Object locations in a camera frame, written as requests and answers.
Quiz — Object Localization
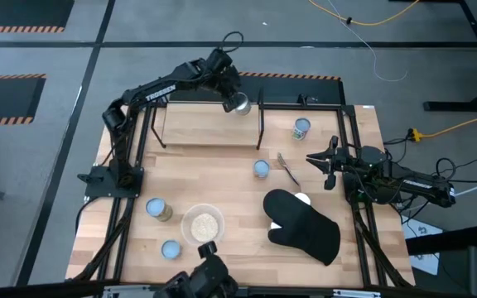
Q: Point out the white floor cable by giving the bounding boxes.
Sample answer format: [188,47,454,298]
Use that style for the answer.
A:
[327,0,408,83]

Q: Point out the white printed floor sheet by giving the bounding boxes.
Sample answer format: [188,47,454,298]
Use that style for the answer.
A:
[402,214,442,276]

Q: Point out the mixed fruit label can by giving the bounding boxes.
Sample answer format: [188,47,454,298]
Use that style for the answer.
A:
[291,117,312,142]

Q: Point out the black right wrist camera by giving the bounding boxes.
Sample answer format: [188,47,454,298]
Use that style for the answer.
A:
[359,144,388,167]

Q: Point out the wooden shelf with black frame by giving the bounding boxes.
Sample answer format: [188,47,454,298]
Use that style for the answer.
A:
[150,86,265,151]

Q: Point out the black hazard-striped floor mat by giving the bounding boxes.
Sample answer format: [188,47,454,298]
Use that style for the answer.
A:
[0,73,47,127]
[167,70,346,105]
[0,0,75,33]

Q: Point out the pears label tin can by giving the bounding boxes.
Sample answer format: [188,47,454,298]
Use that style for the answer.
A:
[145,197,174,223]

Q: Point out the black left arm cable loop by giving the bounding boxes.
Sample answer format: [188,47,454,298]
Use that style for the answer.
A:
[220,31,244,54]

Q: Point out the peaches label tin can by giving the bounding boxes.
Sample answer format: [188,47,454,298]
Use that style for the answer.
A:
[233,91,253,116]

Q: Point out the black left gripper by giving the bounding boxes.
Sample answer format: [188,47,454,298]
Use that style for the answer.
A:
[217,68,246,113]

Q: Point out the black-handled metal peeler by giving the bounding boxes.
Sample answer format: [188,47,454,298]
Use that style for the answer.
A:
[277,151,301,187]

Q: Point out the black oven mitt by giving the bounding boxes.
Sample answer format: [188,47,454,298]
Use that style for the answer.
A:
[262,188,342,267]

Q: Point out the short teal orange-print can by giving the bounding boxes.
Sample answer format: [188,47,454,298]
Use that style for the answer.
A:
[252,159,272,180]

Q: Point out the black device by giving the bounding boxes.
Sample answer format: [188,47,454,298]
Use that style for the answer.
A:
[152,240,239,298]

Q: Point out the short tin can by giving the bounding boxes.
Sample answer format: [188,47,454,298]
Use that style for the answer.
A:
[160,239,182,261]

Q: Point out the black metal floor stand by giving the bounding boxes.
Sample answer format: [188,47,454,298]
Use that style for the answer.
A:
[422,0,477,113]

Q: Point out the yellow floor cable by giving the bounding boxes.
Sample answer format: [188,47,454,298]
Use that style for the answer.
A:
[307,0,421,26]

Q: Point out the beige grains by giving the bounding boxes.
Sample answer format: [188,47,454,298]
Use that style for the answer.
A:
[190,212,219,243]

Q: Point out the black aluminium table frame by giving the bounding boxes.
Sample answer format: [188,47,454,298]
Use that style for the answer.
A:
[70,99,416,291]

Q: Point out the yellow extension cable with plug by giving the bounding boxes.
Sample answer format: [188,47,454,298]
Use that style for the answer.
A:
[407,107,477,142]

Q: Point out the translucent white plastic bowl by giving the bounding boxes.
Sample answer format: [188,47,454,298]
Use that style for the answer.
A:
[180,202,226,248]

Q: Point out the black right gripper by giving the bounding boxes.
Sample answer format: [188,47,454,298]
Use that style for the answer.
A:
[306,135,354,190]

